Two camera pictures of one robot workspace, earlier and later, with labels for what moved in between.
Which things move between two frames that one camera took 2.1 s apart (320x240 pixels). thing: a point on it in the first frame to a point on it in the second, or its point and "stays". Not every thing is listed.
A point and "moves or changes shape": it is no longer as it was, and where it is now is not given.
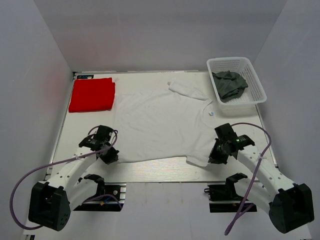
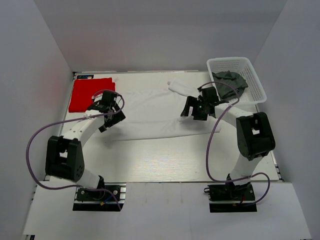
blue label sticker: (85, 76) stays
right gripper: (215, 158) to (191, 101)
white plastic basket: (244, 104) stays
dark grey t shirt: (230, 85) stays
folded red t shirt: (92, 95) stays
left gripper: (112, 157) to (118, 116)
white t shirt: (164, 123) moves or changes shape
